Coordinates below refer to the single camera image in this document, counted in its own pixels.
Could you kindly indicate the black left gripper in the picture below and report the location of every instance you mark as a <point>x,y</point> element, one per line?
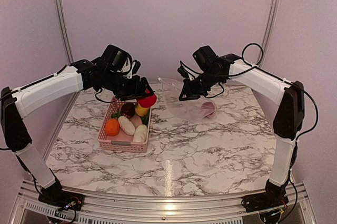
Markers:
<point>137,89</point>

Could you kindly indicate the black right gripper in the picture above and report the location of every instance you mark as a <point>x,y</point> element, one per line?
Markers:
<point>190,93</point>

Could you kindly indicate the red toy apple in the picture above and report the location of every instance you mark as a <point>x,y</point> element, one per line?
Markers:
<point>209,110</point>
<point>148,101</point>

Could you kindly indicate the clear pink zip top bag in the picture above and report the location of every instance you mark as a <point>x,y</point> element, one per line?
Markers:
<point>186,110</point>

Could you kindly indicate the orange toy orange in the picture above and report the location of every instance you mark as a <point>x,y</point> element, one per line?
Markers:
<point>112,127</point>

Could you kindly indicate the pink perforated plastic basket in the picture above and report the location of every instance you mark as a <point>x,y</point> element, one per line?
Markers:
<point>123,142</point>

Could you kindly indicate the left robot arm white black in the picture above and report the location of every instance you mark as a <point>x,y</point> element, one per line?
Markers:
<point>114,70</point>

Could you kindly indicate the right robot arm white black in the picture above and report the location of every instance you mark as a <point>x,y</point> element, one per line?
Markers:
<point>287,96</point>

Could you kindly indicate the yellow toy lemon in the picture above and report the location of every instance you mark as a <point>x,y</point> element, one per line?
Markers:
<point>141,111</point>

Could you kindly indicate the dark maroon toy fruit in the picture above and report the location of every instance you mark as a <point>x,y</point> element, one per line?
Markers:
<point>128,110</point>

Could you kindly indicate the white toy vegetable upper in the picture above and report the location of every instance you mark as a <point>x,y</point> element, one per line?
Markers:
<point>126,125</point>

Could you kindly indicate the white toy vegetable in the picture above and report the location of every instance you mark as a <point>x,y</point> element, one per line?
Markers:
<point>140,134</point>
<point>126,125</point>

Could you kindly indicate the white toy vegetable lower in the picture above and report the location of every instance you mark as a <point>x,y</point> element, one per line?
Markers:
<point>140,134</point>

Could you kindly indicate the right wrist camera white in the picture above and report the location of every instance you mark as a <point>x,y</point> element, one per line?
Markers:
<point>186,72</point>

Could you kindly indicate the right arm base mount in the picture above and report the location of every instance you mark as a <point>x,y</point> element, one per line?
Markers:
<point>273,196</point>

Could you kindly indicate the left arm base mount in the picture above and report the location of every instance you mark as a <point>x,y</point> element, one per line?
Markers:
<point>64,200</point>

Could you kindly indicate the left aluminium frame post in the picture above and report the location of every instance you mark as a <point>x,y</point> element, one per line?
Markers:
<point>63,30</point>

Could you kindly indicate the aluminium frame post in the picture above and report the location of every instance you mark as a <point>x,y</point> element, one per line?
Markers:
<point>270,23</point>
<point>63,30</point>

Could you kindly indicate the right aluminium frame post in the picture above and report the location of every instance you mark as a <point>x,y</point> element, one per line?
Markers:
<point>270,23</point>

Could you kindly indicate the aluminium front rail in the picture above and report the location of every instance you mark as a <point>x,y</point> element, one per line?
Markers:
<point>99,207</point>

